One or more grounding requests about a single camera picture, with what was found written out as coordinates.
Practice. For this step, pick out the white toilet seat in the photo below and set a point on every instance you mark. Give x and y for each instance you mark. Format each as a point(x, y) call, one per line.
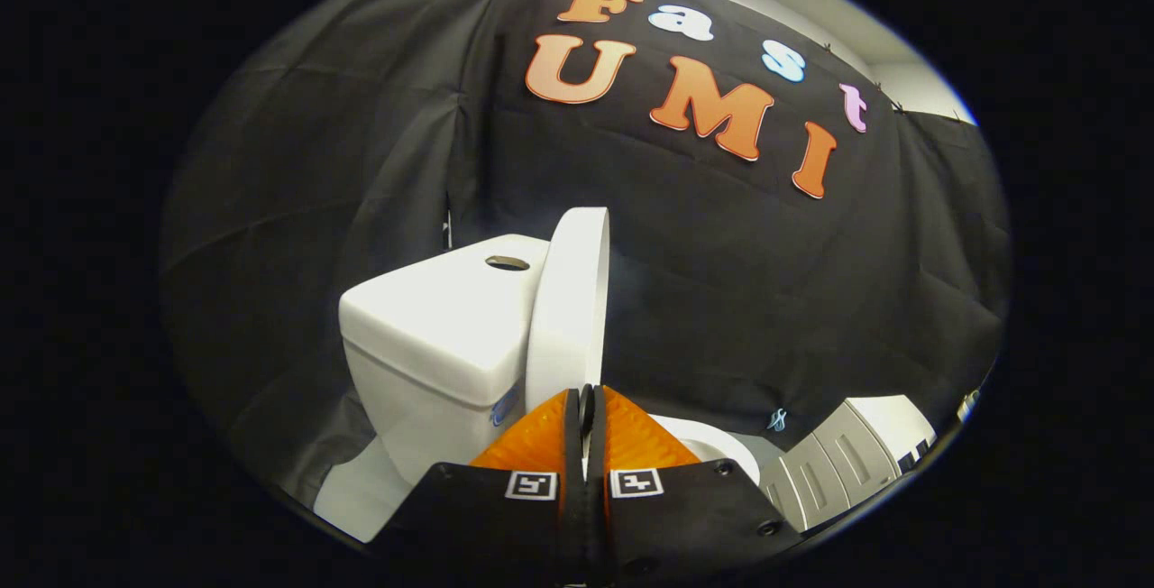
point(721, 444)

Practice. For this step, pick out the black backdrop cloth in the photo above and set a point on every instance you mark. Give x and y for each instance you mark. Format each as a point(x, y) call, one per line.
point(721, 254)

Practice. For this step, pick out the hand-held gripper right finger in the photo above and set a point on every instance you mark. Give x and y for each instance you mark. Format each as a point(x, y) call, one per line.
point(599, 480)

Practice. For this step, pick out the chrome flush button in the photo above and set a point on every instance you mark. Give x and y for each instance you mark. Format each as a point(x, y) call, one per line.
point(507, 262)

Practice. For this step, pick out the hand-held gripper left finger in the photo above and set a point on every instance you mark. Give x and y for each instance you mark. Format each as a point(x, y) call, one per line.
point(574, 480)

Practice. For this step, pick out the white panelled cabinet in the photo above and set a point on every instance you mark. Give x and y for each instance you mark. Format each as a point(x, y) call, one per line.
point(856, 453)

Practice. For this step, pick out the white ceramic toilet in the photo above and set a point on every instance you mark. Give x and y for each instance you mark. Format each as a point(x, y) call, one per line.
point(433, 326)

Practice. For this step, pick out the white toilet lid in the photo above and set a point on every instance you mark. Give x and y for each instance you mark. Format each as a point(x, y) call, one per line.
point(568, 317)

